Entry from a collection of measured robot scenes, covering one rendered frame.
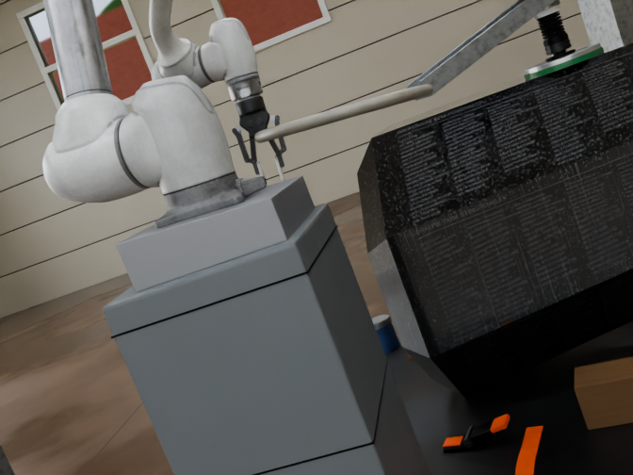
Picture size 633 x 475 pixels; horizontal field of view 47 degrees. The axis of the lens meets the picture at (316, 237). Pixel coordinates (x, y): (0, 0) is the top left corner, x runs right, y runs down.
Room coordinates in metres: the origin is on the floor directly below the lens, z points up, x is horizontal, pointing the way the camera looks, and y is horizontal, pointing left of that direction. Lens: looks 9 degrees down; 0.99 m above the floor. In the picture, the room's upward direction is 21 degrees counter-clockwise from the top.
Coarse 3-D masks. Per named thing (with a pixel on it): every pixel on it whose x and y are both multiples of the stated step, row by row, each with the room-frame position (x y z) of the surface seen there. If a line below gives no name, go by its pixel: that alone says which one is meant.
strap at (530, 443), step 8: (528, 432) 1.81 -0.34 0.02; (536, 432) 1.80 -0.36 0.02; (528, 440) 1.77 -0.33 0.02; (536, 440) 1.76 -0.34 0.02; (528, 448) 1.74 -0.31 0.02; (536, 448) 1.72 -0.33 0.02; (520, 456) 1.71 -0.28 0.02; (528, 456) 1.70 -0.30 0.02; (520, 464) 1.68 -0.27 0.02; (528, 464) 1.66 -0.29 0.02; (520, 472) 1.64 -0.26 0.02; (528, 472) 1.63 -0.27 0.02
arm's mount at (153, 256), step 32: (256, 192) 1.53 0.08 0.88; (288, 192) 1.44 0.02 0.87; (192, 224) 1.34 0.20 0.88; (224, 224) 1.33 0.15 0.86; (256, 224) 1.32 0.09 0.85; (288, 224) 1.35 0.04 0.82; (128, 256) 1.37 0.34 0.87; (160, 256) 1.36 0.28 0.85; (192, 256) 1.35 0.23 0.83; (224, 256) 1.33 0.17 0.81
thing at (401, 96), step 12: (384, 96) 1.76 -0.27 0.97; (396, 96) 1.77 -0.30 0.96; (408, 96) 1.79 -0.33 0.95; (420, 96) 1.83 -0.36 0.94; (336, 108) 1.75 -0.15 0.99; (348, 108) 1.74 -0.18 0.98; (360, 108) 1.74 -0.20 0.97; (372, 108) 1.75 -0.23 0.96; (300, 120) 1.77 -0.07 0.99; (312, 120) 1.76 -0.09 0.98; (324, 120) 1.75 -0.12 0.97; (336, 120) 1.75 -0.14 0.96; (264, 132) 1.87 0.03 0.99; (276, 132) 1.82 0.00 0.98; (288, 132) 1.80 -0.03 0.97
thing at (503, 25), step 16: (528, 0) 2.01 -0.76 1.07; (544, 0) 2.01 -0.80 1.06; (496, 16) 2.12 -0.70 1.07; (512, 16) 2.00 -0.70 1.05; (528, 16) 2.01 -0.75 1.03; (480, 32) 2.10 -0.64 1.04; (496, 32) 1.99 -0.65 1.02; (512, 32) 2.00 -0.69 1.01; (464, 48) 1.98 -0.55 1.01; (480, 48) 1.98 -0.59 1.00; (448, 64) 1.97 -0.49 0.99; (464, 64) 1.97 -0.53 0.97; (416, 80) 2.07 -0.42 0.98; (432, 80) 1.96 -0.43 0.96; (448, 80) 1.96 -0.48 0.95
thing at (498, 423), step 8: (504, 416) 1.84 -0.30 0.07; (488, 424) 1.85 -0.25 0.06; (496, 424) 1.82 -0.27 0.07; (504, 424) 1.79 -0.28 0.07; (472, 432) 1.87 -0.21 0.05; (480, 432) 1.84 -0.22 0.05; (488, 432) 1.82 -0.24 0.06; (448, 440) 1.91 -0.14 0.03; (456, 440) 1.89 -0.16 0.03; (464, 440) 1.84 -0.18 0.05; (472, 440) 1.84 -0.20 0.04; (480, 440) 1.85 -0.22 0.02; (488, 440) 1.84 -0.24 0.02; (448, 448) 1.87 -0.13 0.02; (456, 448) 1.86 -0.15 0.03; (464, 448) 1.85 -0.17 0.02; (472, 448) 1.84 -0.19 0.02; (480, 448) 1.83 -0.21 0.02
